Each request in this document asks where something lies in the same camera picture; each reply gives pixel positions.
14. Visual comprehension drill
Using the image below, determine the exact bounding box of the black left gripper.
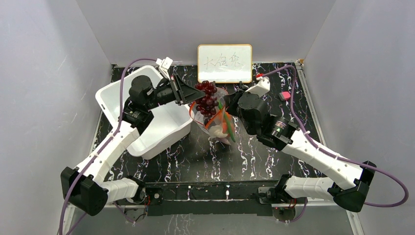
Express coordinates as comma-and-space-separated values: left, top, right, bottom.
146, 74, 206, 111

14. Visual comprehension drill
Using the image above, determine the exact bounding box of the dark red grape bunch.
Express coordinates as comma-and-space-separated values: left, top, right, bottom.
195, 81, 219, 118

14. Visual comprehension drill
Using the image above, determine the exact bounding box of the clear zip top bag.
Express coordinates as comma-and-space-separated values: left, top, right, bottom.
189, 88, 236, 142

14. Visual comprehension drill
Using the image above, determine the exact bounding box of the orange toy tangerine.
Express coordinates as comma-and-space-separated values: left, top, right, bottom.
224, 112, 231, 122

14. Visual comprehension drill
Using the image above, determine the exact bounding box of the orange toy fruit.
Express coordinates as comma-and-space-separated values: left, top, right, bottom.
221, 122, 229, 133

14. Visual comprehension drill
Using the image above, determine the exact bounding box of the white toy mushroom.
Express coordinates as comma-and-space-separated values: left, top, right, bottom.
208, 124, 231, 145

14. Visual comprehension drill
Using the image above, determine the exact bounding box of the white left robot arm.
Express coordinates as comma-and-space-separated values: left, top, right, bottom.
60, 75, 205, 216

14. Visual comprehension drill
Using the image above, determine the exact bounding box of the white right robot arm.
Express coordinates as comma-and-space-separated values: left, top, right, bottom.
224, 91, 374, 212

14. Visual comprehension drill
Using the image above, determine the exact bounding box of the white plastic bin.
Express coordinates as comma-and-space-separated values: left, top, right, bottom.
95, 66, 191, 160

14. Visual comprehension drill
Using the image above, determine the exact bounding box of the pink whiteboard eraser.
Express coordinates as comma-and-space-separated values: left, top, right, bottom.
278, 92, 291, 101

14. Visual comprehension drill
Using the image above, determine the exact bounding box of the small whiteboard with writing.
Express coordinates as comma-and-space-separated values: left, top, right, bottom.
197, 44, 253, 83

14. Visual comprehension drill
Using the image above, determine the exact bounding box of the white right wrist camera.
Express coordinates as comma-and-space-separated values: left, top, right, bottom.
246, 74, 270, 97

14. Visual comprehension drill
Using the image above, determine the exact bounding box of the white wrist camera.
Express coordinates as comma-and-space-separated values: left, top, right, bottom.
156, 57, 173, 80
246, 74, 270, 97

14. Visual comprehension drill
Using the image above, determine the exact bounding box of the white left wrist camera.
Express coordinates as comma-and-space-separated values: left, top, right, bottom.
156, 57, 173, 80

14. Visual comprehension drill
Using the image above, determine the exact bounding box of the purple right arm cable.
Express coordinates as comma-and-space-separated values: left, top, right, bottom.
256, 65, 410, 208

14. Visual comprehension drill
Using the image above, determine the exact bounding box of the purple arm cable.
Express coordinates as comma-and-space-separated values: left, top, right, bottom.
57, 58, 160, 235
256, 65, 410, 208

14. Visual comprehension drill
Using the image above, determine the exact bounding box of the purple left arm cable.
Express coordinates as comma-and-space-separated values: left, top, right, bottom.
57, 58, 160, 235

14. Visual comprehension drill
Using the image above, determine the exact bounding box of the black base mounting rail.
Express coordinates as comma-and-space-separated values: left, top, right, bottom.
66, 180, 354, 217

